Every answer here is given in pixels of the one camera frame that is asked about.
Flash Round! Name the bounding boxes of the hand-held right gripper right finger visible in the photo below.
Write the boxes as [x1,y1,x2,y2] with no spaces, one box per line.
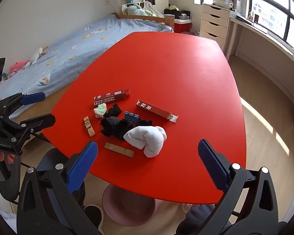
[197,139,288,235]

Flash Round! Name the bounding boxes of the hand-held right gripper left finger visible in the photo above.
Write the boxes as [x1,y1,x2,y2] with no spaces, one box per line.
[17,140,99,235]

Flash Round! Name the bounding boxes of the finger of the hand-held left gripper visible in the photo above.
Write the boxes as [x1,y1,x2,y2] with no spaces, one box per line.
[5,113,56,152]
[0,92,46,118]

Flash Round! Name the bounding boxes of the black patterned sock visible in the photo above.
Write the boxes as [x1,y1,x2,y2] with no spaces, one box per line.
[99,117,138,141]

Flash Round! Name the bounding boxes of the pink round bin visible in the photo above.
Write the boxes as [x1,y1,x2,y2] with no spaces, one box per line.
[102,183,158,227]

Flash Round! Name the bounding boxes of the white sock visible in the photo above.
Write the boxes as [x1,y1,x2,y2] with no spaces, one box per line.
[123,126,167,158]

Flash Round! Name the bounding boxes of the dark red lettered carton box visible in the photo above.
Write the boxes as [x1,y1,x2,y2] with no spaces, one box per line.
[93,88,131,108]

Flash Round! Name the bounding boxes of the long red carton box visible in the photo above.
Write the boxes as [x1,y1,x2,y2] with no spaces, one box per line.
[135,99,179,123]

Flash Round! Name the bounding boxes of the pink plush toy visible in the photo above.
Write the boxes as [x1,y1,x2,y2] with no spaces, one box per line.
[9,60,30,78]

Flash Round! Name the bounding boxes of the flat wooden strip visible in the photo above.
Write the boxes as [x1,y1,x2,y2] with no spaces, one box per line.
[104,142,135,158]

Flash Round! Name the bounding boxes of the white plush toy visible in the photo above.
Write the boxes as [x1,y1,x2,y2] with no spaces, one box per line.
[24,47,49,69]

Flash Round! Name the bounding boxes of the black and white slipper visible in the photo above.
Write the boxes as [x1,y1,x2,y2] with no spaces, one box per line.
[84,204,104,229]

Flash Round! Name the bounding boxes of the person's dark trouser leg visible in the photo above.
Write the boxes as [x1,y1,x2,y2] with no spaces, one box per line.
[175,203,217,235]

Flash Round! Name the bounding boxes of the bed with blue sheet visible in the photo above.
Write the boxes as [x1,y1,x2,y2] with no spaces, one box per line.
[0,14,174,118]

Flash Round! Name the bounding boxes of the small black cloth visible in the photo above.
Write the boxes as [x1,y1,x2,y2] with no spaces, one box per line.
[137,119,153,128]

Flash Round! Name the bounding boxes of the person's white patterned clothing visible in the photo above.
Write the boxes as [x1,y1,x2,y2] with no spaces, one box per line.
[0,163,18,235]

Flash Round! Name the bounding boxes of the green plush toy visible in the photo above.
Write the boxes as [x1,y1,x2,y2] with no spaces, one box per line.
[126,5,154,16]

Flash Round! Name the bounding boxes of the cream drawer cabinet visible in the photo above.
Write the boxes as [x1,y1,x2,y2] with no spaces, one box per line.
[200,4,230,52]

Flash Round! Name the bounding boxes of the red cooler box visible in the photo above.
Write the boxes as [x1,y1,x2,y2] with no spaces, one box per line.
[174,18,193,34]

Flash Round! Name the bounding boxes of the white desk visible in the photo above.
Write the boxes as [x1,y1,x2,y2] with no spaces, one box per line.
[225,13,294,128]

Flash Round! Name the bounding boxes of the white printer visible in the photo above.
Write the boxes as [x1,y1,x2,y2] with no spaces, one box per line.
[212,0,233,9]

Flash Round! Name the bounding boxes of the black framed window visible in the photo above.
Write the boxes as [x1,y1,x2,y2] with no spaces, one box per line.
[193,0,294,48]

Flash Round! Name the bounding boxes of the wooden bed frame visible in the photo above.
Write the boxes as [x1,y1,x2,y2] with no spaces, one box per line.
[112,12,174,33]

